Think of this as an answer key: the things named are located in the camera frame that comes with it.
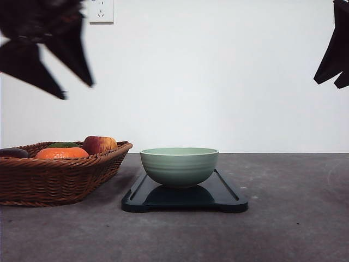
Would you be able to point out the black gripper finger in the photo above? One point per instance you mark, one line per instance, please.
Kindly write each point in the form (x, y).
(343, 79)
(337, 58)

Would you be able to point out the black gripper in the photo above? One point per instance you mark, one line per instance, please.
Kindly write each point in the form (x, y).
(54, 24)

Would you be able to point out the light green bowl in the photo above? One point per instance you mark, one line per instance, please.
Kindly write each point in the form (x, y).
(179, 166)

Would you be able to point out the brown wicker basket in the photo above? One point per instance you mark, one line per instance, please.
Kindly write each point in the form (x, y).
(41, 182)

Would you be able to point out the green fruit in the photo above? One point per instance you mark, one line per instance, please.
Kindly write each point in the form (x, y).
(63, 145)

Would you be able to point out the orange tangerine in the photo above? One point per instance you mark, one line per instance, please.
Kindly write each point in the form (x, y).
(61, 153)

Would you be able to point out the red yellow apple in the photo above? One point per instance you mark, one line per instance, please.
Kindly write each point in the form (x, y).
(94, 143)

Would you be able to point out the dark purple fruit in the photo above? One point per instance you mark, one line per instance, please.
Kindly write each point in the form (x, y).
(13, 152)

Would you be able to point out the dark teal rectangular tray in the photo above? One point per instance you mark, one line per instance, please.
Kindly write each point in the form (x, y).
(218, 194)

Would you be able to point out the white wall socket left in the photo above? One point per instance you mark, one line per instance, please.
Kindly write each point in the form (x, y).
(100, 12)

